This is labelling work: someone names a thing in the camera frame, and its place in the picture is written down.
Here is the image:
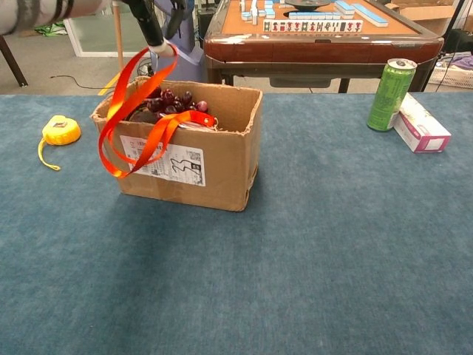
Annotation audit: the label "green cloth on floor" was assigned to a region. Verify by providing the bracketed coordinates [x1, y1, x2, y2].
[35, 21, 69, 37]

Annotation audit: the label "black floor cable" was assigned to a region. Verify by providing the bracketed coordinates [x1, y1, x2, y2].
[50, 73, 112, 91]

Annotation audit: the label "stacked blue mahjong tiles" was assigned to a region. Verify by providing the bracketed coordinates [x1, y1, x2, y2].
[334, 0, 356, 16]

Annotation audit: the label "cluster of upright mahjong tiles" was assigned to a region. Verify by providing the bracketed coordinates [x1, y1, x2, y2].
[239, 0, 276, 25]

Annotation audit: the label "green drink can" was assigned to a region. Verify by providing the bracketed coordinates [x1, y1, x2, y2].
[366, 58, 418, 132]

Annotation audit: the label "pink and white carton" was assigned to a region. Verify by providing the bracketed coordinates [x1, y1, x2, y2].
[392, 92, 452, 154]

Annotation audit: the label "blue felt table mat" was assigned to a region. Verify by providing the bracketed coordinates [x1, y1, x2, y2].
[0, 92, 473, 355]

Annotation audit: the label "brown mahjong table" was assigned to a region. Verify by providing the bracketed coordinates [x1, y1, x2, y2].
[203, 0, 445, 94]

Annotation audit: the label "white plastic basket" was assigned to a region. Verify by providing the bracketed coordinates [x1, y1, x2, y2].
[428, 55, 473, 89]

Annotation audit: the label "row of face-up mahjong tiles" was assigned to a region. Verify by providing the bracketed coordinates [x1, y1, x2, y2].
[262, 19, 364, 33]

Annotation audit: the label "brown cardboard box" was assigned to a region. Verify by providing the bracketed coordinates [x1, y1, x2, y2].
[90, 75, 264, 212]

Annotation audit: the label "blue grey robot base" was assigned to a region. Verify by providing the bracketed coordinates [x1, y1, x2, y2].
[149, 10, 208, 83]

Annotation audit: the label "yellow tape measure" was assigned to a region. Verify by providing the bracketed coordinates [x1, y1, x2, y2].
[37, 115, 82, 172]

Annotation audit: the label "bunch of purple grapes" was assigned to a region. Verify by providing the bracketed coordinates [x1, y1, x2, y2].
[143, 87, 210, 115]

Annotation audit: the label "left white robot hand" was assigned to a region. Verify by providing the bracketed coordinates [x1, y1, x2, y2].
[94, 0, 188, 58]

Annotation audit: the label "wooden pole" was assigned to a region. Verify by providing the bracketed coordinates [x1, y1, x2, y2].
[112, 3, 126, 78]

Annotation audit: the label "long diagonal mahjong tile row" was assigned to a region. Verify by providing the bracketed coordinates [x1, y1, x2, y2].
[353, 3, 389, 27]

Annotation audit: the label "row of blue-backed mahjong tiles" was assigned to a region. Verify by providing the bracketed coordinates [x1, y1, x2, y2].
[288, 11, 343, 21]

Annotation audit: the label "orange lanyard with badge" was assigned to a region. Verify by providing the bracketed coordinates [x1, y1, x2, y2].
[98, 46, 219, 179]

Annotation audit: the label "dark round dice dish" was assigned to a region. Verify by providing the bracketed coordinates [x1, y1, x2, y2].
[284, 0, 336, 10]

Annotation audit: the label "black furniture leg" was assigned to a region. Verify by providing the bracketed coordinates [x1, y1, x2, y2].
[0, 35, 29, 88]

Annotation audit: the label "black tripod stand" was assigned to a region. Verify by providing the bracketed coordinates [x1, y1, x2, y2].
[441, 0, 465, 40]

